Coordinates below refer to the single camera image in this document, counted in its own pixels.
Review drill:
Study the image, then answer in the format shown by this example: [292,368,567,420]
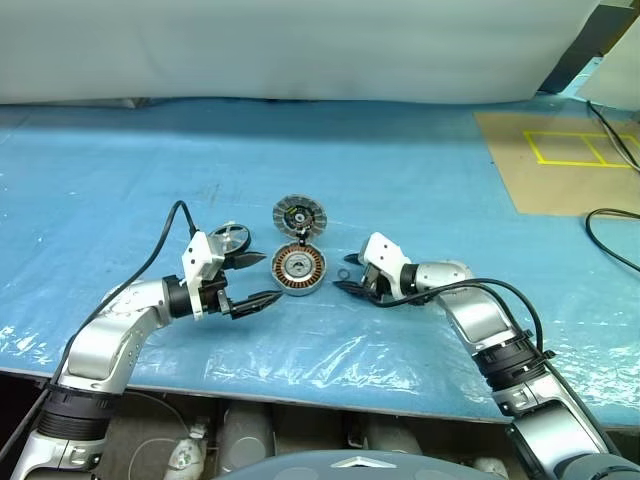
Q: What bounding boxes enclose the grey rounded cylinder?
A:
[358,418,427,457]
[221,403,275,472]

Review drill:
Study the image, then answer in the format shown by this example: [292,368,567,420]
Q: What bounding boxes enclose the thin black cable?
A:
[586,98,640,169]

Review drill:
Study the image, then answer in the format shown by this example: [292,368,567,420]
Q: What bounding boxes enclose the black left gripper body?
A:
[201,252,239,318]

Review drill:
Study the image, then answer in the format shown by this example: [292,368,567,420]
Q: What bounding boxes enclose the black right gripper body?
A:
[358,263,397,305]

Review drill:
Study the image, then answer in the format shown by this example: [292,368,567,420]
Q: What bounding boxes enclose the grey robot torso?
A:
[212,448,504,480]

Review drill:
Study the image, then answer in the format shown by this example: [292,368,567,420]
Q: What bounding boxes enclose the blue plastic table cover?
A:
[0,92,640,430]

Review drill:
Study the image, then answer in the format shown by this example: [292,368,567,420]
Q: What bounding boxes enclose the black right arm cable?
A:
[382,277,640,459]

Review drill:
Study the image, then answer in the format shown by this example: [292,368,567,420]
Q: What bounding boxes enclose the dark panel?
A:
[537,0,640,97]

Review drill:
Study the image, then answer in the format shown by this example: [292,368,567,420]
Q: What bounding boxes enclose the small white pouch device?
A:
[168,423,209,479]

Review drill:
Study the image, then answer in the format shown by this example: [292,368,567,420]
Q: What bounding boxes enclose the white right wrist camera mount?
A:
[357,231,413,301]

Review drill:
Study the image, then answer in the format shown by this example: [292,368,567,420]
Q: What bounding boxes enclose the looped black cable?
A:
[585,208,640,275]

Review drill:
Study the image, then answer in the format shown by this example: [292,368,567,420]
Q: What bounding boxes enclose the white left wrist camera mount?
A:
[181,231,226,321]

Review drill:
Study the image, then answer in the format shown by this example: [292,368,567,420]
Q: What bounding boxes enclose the white foam backdrop board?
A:
[0,0,624,107]

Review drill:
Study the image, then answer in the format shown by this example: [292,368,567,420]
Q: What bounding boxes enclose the round hinged motor lid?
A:
[271,195,329,241]

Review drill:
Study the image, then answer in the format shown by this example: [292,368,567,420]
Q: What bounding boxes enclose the brown cardboard sheet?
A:
[473,110,640,218]

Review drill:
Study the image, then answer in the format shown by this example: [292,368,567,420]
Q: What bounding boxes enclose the small white board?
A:
[576,48,640,110]

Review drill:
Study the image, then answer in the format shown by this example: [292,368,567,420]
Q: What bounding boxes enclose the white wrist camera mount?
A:
[357,231,413,301]
[181,231,226,321]

